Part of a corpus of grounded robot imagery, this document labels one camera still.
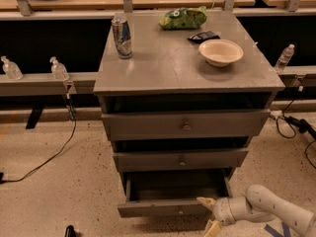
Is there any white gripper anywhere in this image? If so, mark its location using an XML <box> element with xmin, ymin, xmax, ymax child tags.
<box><xmin>197</xmin><ymin>197</ymin><xmax>251</xmax><ymax>237</ymax></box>

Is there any grey bottom drawer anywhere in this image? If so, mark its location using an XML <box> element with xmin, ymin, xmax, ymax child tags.
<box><xmin>118</xmin><ymin>168</ymin><xmax>233</xmax><ymax>217</ymax></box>

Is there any grey drawer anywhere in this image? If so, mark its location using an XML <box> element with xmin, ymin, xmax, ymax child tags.
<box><xmin>118</xmin><ymin>168</ymin><xmax>233</xmax><ymax>217</ymax></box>
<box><xmin>102</xmin><ymin>109</ymin><xmax>270</xmax><ymax>141</ymax></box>
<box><xmin>113</xmin><ymin>148</ymin><xmax>248</xmax><ymax>172</ymax></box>

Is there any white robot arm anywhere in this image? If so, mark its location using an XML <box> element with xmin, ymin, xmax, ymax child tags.
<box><xmin>197</xmin><ymin>185</ymin><xmax>316</xmax><ymax>237</ymax></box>

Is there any grey middle drawer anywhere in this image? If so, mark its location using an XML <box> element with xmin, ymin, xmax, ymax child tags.
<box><xmin>113</xmin><ymin>148</ymin><xmax>248</xmax><ymax>172</ymax></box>

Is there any grey top drawer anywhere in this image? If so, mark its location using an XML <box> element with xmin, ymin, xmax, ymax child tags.
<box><xmin>102</xmin><ymin>109</ymin><xmax>270</xmax><ymax>141</ymax></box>

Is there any grey wooden drawer cabinet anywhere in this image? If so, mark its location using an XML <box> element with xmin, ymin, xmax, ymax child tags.
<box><xmin>93</xmin><ymin>9</ymin><xmax>286</xmax><ymax>183</ymax></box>

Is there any blue floor tape mark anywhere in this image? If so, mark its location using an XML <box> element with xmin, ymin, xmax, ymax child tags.
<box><xmin>264</xmin><ymin>221</ymin><xmax>292</xmax><ymax>237</ymax></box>

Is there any black object bottom edge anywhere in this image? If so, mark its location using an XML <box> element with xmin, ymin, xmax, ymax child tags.
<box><xmin>64</xmin><ymin>225</ymin><xmax>76</xmax><ymax>237</ymax></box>

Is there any white bowl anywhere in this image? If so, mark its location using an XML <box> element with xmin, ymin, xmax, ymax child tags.
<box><xmin>198</xmin><ymin>39</ymin><xmax>244</xmax><ymax>67</ymax></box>

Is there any clear water bottle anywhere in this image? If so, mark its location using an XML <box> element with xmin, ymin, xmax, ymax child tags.
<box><xmin>275</xmin><ymin>44</ymin><xmax>295</xmax><ymax>72</ymax></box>

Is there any dark blue snack packet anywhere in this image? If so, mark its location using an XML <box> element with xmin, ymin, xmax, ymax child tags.
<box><xmin>188</xmin><ymin>31</ymin><xmax>220</xmax><ymax>43</ymax></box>

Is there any green chip bag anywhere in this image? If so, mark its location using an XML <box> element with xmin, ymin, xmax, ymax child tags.
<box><xmin>158</xmin><ymin>6</ymin><xmax>207</xmax><ymax>30</ymax></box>

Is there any silver blue drink can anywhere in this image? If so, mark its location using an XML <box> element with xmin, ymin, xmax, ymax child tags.
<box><xmin>112</xmin><ymin>16</ymin><xmax>132</xmax><ymax>58</ymax></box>

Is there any clear pump bottle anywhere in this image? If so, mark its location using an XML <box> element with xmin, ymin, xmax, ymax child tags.
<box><xmin>1</xmin><ymin>56</ymin><xmax>23</xmax><ymax>80</ymax></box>
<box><xmin>50</xmin><ymin>56</ymin><xmax>69</xmax><ymax>81</ymax></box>

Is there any clear pump bottle far left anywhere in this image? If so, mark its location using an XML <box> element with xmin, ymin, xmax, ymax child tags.
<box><xmin>1</xmin><ymin>56</ymin><xmax>23</xmax><ymax>80</ymax></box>

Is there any black cable right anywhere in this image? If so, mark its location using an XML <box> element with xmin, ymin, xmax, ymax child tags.
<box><xmin>275</xmin><ymin>96</ymin><xmax>316</xmax><ymax>170</ymax></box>

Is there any black floor cable left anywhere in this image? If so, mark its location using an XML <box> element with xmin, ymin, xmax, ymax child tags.
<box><xmin>0</xmin><ymin>94</ymin><xmax>78</xmax><ymax>185</ymax></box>

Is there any grey metal rail shelf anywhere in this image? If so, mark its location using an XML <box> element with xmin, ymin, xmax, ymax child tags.
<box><xmin>0</xmin><ymin>72</ymin><xmax>97</xmax><ymax>97</ymax></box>

